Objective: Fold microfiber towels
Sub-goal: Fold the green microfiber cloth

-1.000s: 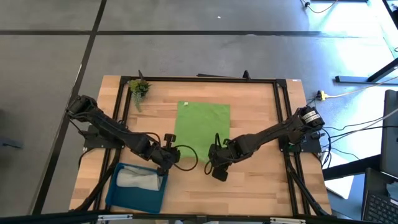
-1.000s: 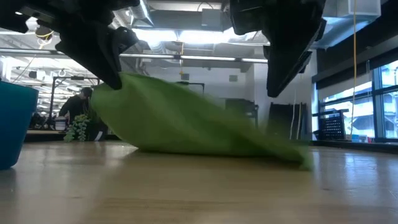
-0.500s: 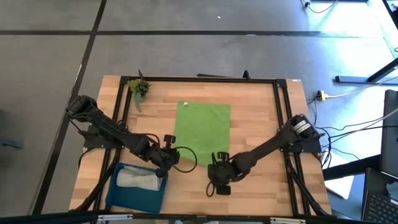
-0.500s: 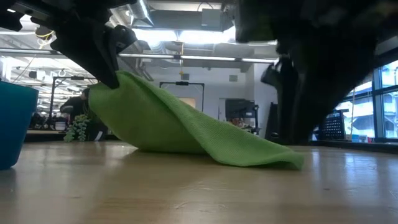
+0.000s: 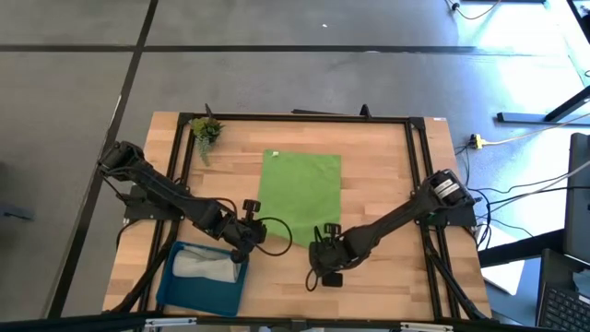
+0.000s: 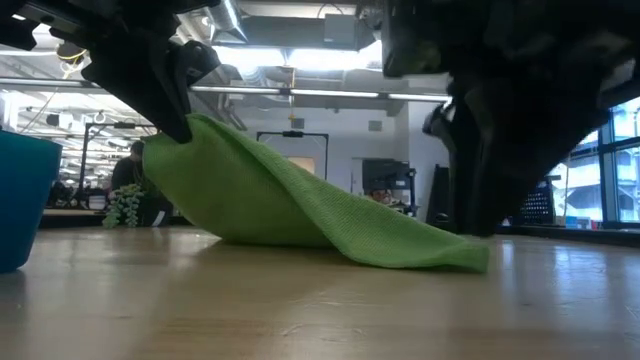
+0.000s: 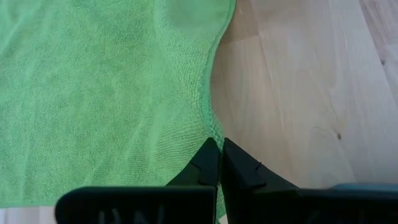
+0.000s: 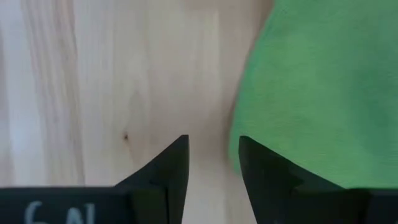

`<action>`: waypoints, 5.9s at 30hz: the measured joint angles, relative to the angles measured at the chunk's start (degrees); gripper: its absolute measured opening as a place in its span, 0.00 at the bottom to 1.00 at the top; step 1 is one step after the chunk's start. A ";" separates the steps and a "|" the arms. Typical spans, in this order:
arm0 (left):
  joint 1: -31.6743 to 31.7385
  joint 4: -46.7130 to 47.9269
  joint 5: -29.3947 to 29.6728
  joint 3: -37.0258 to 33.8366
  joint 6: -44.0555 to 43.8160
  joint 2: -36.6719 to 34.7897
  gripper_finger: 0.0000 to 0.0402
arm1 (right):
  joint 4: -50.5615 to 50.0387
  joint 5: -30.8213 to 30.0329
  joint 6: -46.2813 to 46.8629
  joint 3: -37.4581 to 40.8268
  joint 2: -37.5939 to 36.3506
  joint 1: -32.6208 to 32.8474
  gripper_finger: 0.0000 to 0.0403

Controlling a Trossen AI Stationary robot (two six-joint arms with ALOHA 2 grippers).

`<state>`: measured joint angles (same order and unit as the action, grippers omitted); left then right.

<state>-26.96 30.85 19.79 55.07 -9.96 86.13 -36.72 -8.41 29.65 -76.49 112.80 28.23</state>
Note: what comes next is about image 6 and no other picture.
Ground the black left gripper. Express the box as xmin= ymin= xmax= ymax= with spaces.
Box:
xmin=82 ymin=14 xmax=221 ymax=145

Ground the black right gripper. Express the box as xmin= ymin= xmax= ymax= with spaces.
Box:
xmin=449 ymin=29 xmax=640 ymax=237

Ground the green microfiber towel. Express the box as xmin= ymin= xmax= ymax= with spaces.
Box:
xmin=142 ymin=112 xmax=491 ymax=274

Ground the black leaning panel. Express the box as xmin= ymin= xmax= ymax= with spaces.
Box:
xmin=430 ymin=164 xmax=451 ymax=224

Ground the black perforated cart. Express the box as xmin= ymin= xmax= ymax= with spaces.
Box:
xmin=519 ymin=177 xmax=562 ymax=226

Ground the person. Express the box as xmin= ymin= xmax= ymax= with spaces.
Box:
xmin=110 ymin=140 xmax=147 ymax=192
xmin=368 ymin=187 xmax=404 ymax=207

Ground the black monitor on stand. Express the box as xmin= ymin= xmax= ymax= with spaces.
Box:
xmin=361 ymin=158 xmax=419 ymax=219

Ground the potted artificial green plant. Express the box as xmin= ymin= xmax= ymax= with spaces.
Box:
xmin=101 ymin=182 xmax=175 ymax=230

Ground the teal plastic bin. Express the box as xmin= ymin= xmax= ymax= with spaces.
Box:
xmin=0 ymin=129 xmax=64 ymax=275

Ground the white door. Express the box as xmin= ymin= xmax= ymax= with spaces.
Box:
xmin=289 ymin=156 xmax=317 ymax=176

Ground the long ceiling light bar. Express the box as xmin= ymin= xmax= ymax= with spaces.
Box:
xmin=0 ymin=76 xmax=454 ymax=105

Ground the ceiling cable reel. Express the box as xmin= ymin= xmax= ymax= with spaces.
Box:
xmin=55 ymin=40 xmax=91 ymax=65

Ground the black metal table frame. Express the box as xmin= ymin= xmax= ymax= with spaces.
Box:
xmin=39 ymin=213 xmax=640 ymax=249

